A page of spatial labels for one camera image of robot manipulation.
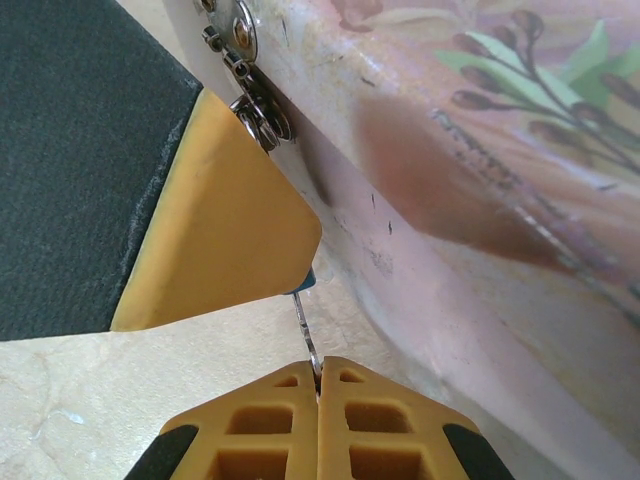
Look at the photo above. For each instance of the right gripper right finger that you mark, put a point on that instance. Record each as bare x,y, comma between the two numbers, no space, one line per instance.
380,430

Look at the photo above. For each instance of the pink illustrated tin box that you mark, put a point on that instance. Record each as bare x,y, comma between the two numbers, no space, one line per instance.
450,200

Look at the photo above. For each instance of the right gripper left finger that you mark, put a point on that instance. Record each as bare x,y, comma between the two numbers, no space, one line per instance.
260,430

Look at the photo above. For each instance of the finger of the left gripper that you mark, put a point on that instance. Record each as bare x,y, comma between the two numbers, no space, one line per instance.
100,175

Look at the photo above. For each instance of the small silver key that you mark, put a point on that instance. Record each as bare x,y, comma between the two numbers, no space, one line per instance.
306,330

